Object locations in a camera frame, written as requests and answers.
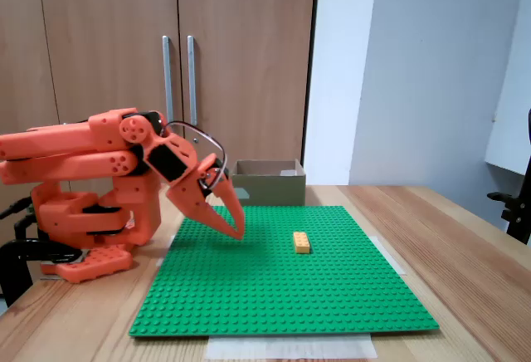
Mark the yellow lego block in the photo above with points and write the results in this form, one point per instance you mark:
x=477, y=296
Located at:
x=302, y=243

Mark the translucent masking tape strip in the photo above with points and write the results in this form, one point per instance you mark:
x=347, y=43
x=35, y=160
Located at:
x=290, y=347
x=165, y=252
x=392, y=256

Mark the black stand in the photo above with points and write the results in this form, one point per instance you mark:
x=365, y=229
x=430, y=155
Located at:
x=518, y=212

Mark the black table clamp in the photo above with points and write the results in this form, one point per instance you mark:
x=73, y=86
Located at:
x=12, y=270

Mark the open cardboard box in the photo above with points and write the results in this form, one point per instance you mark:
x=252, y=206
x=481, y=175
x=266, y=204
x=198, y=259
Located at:
x=274, y=189

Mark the wooden cabinet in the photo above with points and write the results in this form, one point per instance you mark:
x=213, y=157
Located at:
x=103, y=25

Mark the white panel board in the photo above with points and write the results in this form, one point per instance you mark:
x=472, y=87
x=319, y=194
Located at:
x=514, y=129

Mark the green lego baseplate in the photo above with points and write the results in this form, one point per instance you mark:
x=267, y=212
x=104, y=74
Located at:
x=257, y=287

